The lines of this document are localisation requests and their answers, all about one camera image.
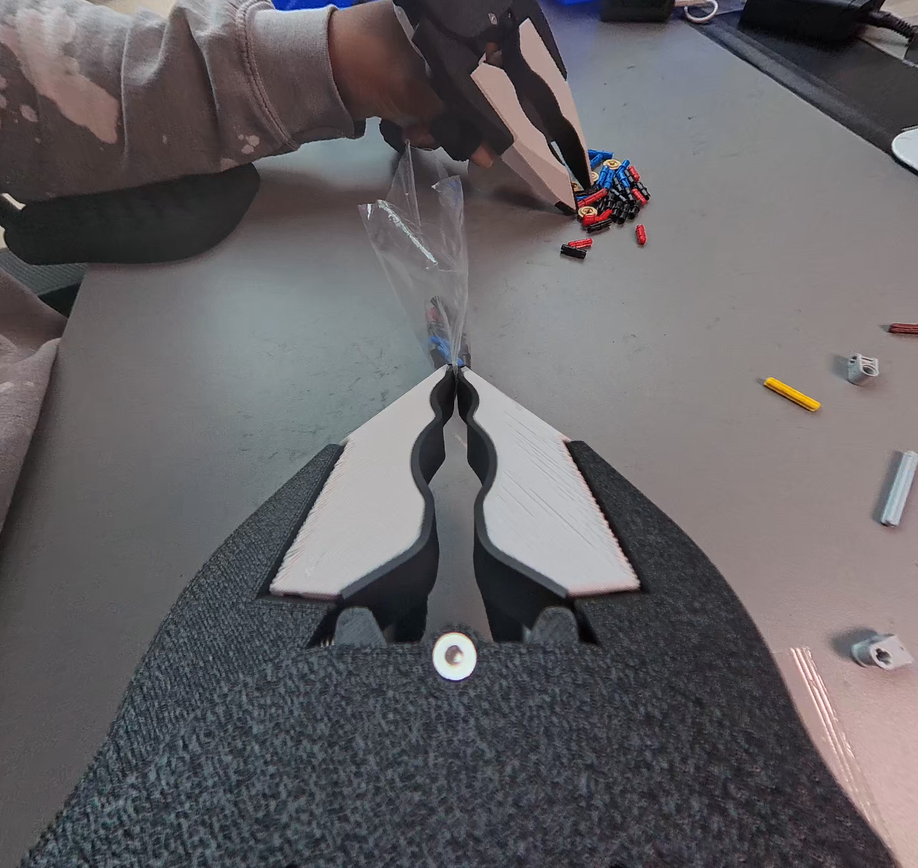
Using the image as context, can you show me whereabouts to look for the person's bleached sweatshirt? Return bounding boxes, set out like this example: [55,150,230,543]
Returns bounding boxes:
[0,266,69,525]

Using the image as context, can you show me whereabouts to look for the black power adapter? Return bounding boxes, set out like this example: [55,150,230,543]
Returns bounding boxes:
[739,0,894,41]

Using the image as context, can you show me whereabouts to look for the person's left hand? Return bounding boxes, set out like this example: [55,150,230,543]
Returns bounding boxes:
[326,0,496,168]

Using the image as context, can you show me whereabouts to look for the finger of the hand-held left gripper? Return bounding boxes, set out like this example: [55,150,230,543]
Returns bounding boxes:
[502,18,594,192]
[470,62,578,213]

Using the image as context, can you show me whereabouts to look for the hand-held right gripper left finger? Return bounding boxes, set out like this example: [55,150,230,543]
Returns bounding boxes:
[270,367,457,641]

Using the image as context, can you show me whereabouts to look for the light grey long axle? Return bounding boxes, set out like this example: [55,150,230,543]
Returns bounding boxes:
[878,450,918,527]

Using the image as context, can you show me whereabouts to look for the grey desk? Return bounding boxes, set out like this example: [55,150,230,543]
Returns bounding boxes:
[0,0,918,868]

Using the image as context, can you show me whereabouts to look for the small clear plastic bag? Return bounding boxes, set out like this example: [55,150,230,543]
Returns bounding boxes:
[789,646,918,868]

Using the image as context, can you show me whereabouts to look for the black desk divider strip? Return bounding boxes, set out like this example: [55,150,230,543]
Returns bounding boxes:
[692,18,918,159]

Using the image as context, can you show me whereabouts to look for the yellow plastic axle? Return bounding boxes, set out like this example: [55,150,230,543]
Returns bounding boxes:
[762,377,822,412]

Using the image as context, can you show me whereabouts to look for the person's left forearm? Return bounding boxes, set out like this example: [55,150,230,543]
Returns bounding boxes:
[0,0,360,202]

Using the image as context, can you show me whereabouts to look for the pile of small plastic pins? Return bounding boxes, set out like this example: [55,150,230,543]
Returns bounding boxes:
[559,150,652,260]

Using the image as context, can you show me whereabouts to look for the cluster of mixed colourful pins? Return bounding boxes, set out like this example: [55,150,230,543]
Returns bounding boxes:
[426,294,470,369]

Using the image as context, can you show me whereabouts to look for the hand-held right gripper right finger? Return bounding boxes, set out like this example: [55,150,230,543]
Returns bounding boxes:
[457,368,641,641]

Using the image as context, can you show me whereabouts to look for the white cable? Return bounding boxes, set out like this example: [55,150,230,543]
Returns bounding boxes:
[674,0,754,23]

